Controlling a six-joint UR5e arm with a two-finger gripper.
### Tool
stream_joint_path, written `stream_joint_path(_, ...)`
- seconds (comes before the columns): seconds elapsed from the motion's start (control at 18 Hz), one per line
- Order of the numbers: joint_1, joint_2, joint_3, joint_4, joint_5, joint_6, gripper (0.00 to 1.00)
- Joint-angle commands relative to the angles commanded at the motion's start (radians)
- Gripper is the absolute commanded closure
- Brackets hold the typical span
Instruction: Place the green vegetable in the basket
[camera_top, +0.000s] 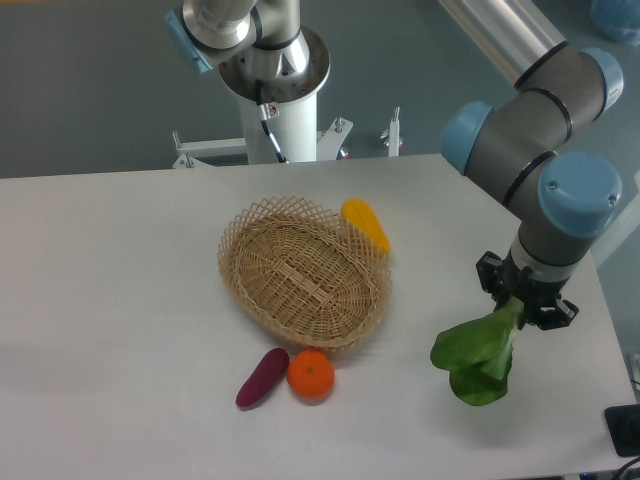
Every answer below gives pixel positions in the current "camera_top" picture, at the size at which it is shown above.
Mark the green leafy bok choy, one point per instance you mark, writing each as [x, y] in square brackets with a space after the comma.
[478, 354]

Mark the yellow orange pepper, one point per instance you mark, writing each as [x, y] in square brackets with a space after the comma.
[360, 213]

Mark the purple sweet potato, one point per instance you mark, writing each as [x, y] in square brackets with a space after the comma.
[267, 374]

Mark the blue plastic bag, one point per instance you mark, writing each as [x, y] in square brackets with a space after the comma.
[617, 19]

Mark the black device at edge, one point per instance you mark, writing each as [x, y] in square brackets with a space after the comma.
[623, 426]

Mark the orange mandarin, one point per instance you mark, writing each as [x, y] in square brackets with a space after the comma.
[311, 375]

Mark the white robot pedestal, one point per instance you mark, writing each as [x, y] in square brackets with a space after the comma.
[276, 90]

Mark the woven wicker basket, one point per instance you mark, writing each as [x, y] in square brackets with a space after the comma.
[305, 273]

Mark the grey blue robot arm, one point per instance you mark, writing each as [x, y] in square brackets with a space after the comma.
[564, 201]

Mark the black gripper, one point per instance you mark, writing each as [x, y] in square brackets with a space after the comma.
[543, 306]

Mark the white bracket with caster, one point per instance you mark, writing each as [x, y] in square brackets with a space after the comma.
[390, 138]

